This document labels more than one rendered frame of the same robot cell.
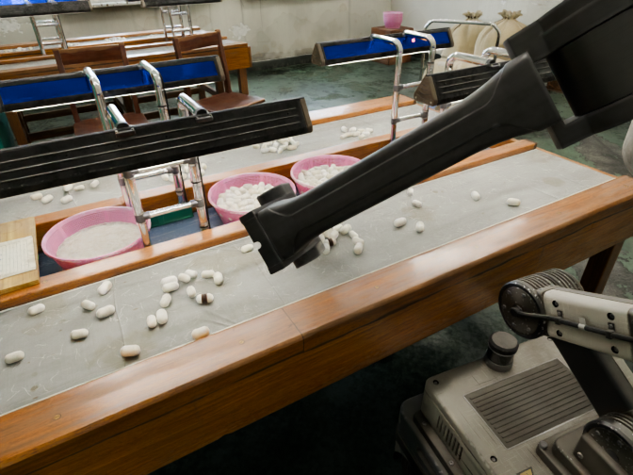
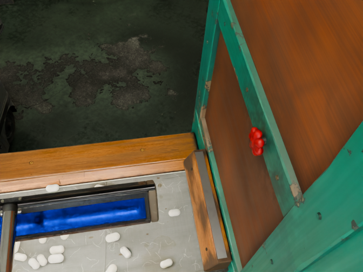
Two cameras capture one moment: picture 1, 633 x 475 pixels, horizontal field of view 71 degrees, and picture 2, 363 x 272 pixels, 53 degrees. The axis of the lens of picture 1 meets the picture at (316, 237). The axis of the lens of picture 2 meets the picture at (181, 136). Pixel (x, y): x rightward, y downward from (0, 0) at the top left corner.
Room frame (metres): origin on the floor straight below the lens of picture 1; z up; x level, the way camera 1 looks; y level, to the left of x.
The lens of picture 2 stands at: (0.93, 0.67, 1.69)
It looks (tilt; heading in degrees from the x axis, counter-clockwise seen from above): 57 degrees down; 195
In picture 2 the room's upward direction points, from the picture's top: 5 degrees clockwise
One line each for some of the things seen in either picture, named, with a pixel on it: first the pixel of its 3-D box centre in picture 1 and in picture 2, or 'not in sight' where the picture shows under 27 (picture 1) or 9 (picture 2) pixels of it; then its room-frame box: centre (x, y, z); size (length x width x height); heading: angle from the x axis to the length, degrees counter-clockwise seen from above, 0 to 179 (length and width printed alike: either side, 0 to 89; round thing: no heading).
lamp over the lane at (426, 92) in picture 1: (507, 73); not in sight; (1.31, -0.55, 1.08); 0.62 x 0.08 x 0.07; 119
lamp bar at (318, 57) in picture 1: (386, 44); not in sight; (1.80, -0.28, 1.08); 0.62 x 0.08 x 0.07; 119
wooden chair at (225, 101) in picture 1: (224, 102); not in sight; (3.28, 0.65, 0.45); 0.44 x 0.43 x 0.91; 142
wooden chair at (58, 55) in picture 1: (111, 124); not in sight; (2.82, 1.31, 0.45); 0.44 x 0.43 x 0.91; 117
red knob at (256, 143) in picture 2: not in sight; (258, 141); (0.62, 0.70, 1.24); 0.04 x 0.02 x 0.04; 29
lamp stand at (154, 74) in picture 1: (138, 147); not in sight; (1.26, 0.52, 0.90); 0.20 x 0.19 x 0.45; 119
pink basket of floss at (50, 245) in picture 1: (103, 245); not in sight; (1.00, 0.58, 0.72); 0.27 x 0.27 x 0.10
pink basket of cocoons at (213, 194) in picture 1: (253, 204); not in sight; (1.21, 0.19, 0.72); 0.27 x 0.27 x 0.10
